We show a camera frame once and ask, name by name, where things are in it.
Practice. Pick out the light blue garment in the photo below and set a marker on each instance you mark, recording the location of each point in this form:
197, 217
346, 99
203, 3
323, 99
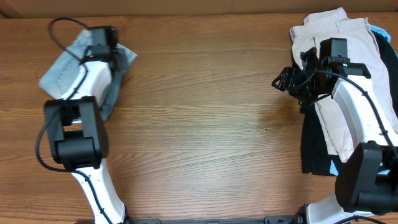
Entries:
389, 58

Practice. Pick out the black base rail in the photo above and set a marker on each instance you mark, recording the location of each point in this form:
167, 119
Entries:
214, 221

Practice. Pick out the light blue denim shorts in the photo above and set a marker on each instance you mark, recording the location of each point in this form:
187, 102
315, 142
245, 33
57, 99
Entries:
64, 75

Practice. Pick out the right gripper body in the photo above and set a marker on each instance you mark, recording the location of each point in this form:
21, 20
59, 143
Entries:
310, 89

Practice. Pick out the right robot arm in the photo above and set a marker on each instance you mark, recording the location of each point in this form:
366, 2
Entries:
367, 186

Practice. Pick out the black garment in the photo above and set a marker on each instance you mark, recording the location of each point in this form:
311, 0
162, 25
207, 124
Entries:
316, 146

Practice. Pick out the beige shorts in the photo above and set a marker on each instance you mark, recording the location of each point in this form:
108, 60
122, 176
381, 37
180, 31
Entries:
362, 48

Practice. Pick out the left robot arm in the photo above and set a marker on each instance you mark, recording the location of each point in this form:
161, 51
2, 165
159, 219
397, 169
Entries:
77, 136

